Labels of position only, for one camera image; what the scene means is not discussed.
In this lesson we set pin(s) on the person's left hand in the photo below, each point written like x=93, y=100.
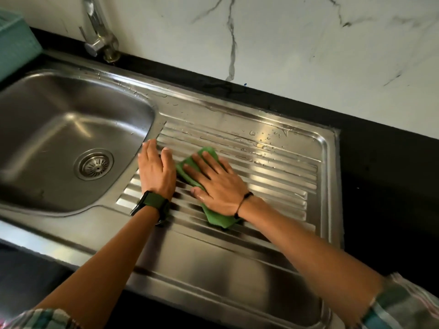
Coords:
x=156, y=174

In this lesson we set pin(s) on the person's right hand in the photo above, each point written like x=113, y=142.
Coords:
x=223, y=191

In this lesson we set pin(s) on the green cleaning cloth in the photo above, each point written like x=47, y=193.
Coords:
x=219, y=219

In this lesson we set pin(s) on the metal sink strainer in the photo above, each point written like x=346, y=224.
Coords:
x=95, y=165

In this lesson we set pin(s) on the person's left forearm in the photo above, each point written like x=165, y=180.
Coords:
x=99, y=270

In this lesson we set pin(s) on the person's right forearm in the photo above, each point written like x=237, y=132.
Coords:
x=315, y=263

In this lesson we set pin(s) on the metal sink drain flange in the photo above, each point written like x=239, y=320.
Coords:
x=77, y=166

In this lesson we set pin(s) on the stainless steel sink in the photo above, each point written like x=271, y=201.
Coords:
x=223, y=277

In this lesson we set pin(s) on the chrome faucet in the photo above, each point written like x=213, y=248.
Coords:
x=99, y=37

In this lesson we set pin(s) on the teal plastic basket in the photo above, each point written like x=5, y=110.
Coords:
x=17, y=44

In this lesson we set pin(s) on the plaid shirt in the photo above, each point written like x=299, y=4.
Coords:
x=394, y=304

